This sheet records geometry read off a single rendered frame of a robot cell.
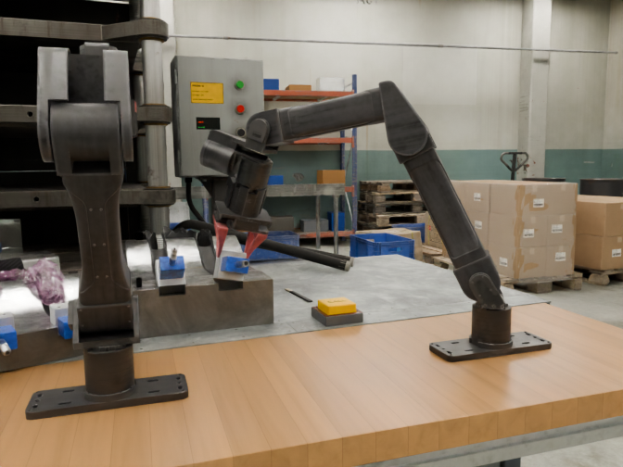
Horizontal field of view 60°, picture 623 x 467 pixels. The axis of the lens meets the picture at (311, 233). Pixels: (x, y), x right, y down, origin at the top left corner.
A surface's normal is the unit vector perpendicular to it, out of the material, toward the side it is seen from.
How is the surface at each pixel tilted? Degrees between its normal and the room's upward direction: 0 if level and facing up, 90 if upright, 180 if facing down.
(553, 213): 83
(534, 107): 90
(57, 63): 63
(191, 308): 90
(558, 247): 81
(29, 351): 90
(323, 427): 0
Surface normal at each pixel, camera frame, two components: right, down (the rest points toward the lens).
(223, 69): 0.35, 0.11
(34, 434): -0.01, -0.99
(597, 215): -0.93, 0.06
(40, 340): 0.61, 0.09
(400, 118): -0.27, 0.12
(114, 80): 0.26, -0.34
